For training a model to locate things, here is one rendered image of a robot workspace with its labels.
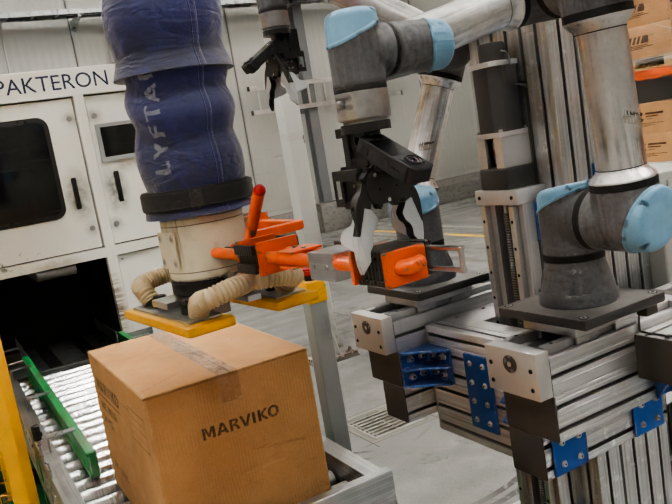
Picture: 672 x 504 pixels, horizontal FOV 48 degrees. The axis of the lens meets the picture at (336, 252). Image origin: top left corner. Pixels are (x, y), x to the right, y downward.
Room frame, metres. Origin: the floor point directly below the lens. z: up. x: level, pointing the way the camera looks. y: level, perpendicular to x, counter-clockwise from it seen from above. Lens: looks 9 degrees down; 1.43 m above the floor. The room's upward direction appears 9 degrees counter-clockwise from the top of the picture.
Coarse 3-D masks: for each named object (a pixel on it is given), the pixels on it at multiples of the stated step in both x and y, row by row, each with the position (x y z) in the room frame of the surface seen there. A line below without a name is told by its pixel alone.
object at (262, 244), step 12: (252, 240) 1.36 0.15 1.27; (264, 240) 1.38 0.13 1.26; (276, 240) 1.30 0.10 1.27; (288, 240) 1.32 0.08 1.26; (240, 252) 1.32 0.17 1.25; (252, 252) 1.28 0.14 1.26; (264, 252) 1.29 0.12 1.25; (240, 264) 1.33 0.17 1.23; (252, 264) 1.29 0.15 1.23; (264, 264) 1.29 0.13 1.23; (276, 264) 1.30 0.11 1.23
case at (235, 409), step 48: (144, 336) 2.14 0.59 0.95; (240, 336) 1.95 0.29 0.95; (96, 384) 2.04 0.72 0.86; (144, 384) 1.65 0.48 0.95; (192, 384) 1.60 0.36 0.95; (240, 384) 1.65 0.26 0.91; (288, 384) 1.70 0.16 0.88; (144, 432) 1.59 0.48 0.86; (192, 432) 1.59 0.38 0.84; (240, 432) 1.64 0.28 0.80; (288, 432) 1.69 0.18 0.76; (144, 480) 1.70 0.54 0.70; (192, 480) 1.58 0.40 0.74; (240, 480) 1.63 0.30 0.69; (288, 480) 1.68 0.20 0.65
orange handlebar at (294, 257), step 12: (264, 228) 1.67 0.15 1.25; (276, 228) 1.68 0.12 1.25; (288, 228) 1.70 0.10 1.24; (300, 228) 1.71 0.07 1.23; (216, 252) 1.44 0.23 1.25; (228, 252) 1.40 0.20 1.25; (276, 252) 1.25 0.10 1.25; (288, 252) 1.22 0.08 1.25; (300, 252) 1.26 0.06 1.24; (288, 264) 1.23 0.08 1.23; (300, 264) 1.19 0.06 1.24; (336, 264) 1.11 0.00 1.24; (348, 264) 1.08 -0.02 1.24; (396, 264) 1.00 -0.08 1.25; (408, 264) 0.99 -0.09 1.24; (420, 264) 1.00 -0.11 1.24
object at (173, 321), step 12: (132, 312) 1.57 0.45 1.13; (144, 312) 1.54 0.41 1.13; (156, 312) 1.50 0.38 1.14; (168, 312) 1.48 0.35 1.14; (180, 312) 1.46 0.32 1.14; (216, 312) 1.41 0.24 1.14; (144, 324) 1.51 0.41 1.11; (156, 324) 1.45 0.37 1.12; (168, 324) 1.40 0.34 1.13; (180, 324) 1.37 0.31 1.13; (192, 324) 1.36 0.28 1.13; (204, 324) 1.35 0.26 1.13; (216, 324) 1.36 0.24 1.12; (228, 324) 1.37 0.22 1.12; (192, 336) 1.33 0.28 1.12
